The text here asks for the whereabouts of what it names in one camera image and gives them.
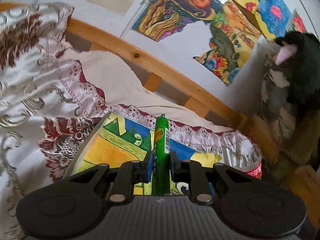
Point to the orange and pink wall poster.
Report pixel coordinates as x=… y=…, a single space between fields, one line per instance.
x=297 y=22

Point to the light wooden furniture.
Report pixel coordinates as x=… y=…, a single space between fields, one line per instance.
x=305 y=180

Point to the grey floral hanging garment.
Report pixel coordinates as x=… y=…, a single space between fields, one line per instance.
x=277 y=92

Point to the pink cloth piece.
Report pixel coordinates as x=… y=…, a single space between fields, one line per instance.
x=285 y=53

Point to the green sausage stick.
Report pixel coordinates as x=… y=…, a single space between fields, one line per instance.
x=161 y=142

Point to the yellow and blue wall poster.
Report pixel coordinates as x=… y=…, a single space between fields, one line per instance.
x=265 y=2

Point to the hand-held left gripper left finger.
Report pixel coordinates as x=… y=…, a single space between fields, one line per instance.
x=148 y=165

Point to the floral satin printed blanket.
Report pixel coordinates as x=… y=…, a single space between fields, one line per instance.
x=25 y=85

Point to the swirl and seaweed wall poster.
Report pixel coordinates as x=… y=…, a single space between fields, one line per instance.
x=175 y=10

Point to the grey tray with dinosaur drawing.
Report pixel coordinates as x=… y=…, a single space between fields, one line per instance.
x=117 y=150

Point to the colourful landscape wall poster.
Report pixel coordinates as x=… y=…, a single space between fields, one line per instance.
x=232 y=42

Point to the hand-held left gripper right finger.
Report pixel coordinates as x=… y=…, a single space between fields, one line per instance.
x=173 y=165

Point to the cream pillow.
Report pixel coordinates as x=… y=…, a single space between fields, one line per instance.
x=107 y=80

